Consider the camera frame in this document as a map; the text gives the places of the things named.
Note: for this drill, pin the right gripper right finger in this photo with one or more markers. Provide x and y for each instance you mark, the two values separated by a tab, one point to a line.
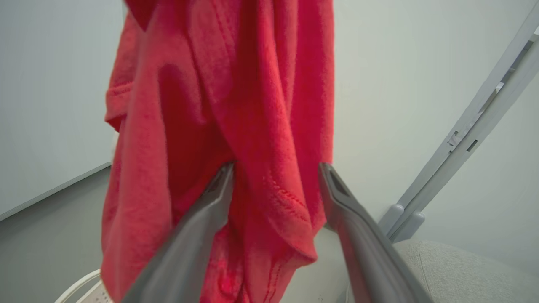
370	261

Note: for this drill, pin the white laundry basket brown rim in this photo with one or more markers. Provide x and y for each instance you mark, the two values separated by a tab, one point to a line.
90	292

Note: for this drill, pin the grey wall base rail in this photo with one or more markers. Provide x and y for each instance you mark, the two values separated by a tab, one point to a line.
50	193

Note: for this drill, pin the grey fabric sofa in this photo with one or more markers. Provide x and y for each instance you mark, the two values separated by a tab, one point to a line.
463	273

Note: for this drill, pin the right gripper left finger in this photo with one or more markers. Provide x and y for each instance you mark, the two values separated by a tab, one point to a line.
189	248

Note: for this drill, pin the red clothing item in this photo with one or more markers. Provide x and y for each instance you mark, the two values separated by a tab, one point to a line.
252	105

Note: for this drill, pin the grey partition corner post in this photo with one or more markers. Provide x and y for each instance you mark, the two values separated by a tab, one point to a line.
476	126

